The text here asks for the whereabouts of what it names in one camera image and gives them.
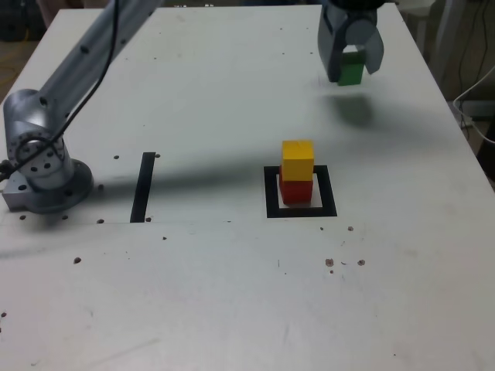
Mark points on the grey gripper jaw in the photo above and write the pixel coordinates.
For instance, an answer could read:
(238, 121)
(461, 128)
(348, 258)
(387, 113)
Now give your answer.
(330, 46)
(365, 35)

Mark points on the green cube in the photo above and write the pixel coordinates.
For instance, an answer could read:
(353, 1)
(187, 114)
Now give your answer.
(352, 71)

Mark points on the yellow cube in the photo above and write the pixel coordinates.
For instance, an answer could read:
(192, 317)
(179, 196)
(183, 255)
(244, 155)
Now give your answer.
(298, 160)

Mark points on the red cube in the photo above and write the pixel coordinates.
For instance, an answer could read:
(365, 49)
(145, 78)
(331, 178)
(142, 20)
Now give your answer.
(295, 191)

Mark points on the black tape square outline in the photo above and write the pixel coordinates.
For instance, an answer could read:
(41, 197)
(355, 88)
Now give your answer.
(301, 213)

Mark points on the black tape strip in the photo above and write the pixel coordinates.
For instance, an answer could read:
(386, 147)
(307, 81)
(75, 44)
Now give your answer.
(142, 189)

